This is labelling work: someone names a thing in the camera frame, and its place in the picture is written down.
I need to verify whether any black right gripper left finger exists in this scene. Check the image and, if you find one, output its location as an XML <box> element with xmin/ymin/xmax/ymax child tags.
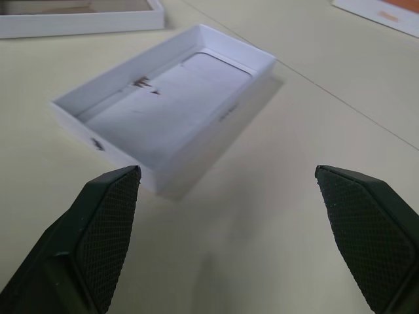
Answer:
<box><xmin>0</xmin><ymin>165</ymin><xmax>142</xmax><ymax>314</ymax></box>

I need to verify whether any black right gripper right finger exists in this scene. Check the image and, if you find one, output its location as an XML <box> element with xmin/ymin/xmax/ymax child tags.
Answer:
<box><xmin>314</xmin><ymin>164</ymin><xmax>419</xmax><ymax>314</ymax></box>

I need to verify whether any white box with torn marks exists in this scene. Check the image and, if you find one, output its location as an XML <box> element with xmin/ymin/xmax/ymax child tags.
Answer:
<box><xmin>50</xmin><ymin>23</ymin><xmax>277</xmax><ymax>198</ymax></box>

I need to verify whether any white box lid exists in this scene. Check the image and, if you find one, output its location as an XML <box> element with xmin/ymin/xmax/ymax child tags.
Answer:
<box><xmin>0</xmin><ymin>0</ymin><xmax>165</xmax><ymax>40</ymax></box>

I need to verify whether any white card with orange print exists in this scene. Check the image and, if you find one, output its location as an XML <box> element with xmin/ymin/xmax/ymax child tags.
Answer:
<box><xmin>331</xmin><ymin>0</ymin><xmax>419</xmax><ymax>33</ymax></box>

